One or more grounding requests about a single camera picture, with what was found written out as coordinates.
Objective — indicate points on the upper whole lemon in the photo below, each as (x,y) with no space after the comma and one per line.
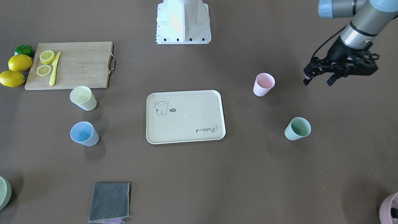
(19,63)

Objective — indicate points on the pink cup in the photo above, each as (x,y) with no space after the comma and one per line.
(263,84)

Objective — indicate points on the upper lemon slice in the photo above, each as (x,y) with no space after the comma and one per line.
(47,57)

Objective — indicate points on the grey folded cloth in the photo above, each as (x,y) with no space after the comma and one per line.
(110,203)

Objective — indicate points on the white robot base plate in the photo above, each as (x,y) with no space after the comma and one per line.
(183,22)

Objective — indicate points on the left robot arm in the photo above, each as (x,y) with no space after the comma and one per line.
(369,18)

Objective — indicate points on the pink bowl with ice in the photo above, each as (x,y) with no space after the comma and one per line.
(389,209)

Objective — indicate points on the whole lemon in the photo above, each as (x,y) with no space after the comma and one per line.
(12,78)
(19,63)

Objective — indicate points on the lemon slice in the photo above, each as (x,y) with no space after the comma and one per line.
(47,57)
(43,70)

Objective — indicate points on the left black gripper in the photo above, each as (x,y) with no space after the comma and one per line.
(338,50)

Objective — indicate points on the yellow plastic knife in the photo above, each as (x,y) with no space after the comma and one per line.
(54,70)

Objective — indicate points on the pale yellow cup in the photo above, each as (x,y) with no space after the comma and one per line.
(83,97)

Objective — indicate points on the cream rabbit tray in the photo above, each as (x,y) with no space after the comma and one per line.
(184,116)

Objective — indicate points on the wooden cutting board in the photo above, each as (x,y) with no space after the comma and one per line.
(80,64)

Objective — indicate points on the green cup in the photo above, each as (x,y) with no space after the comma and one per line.
(298,128)

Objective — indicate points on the green lime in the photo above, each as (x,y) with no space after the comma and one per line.
(24,49)

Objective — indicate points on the lower whole lemon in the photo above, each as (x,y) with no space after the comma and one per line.
(12,78)

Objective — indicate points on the green bowl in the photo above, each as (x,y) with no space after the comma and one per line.
(5,192)

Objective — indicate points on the lower lemon slice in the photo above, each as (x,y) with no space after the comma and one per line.
(43,70)

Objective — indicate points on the blue cup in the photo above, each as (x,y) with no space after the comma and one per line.
(84,133)

